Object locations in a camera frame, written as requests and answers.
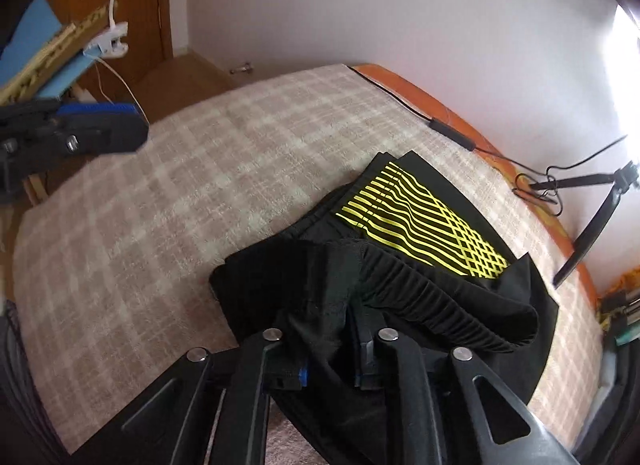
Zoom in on wooden door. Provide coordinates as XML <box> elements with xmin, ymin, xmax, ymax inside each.
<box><xmin>46</xmin><ymin>0</ymin><xmax>172</xmax><ymax>116</ymax></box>

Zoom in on black power cable with switch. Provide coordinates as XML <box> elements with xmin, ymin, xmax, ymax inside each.
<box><xmin>347</xmin><ymin>64</ymin><xmax>629</xmax><ymax>218</ymax></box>

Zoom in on white clip lamp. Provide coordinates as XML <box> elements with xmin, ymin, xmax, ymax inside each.
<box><xmin>82</xmin><ymin>0</ymin><xmax>128</xmax><ymax>59</ymax></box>

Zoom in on beige plaid bed cover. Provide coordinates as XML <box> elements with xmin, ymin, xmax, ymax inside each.
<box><xmin>10</xmin><ymin>62</ymin><xmax>606</xmax><ymax>465</ymax></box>

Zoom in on black pants with yellow stripes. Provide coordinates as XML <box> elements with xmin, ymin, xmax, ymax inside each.
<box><xmin>209</xmin><ymin>152</ymin><xmax>558</xmax><ymax>464</ymax></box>

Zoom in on blue board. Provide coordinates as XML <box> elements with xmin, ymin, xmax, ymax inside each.
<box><xmin>0</xmin><ymin>0</ymin><xmax>97</xmax><ymax>101</ymax></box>

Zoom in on small black tripod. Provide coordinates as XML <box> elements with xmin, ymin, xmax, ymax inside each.
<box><xmin>530</xmin><ymin>162</ymin><xmax>639</xmax><ymax>289</ymax></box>

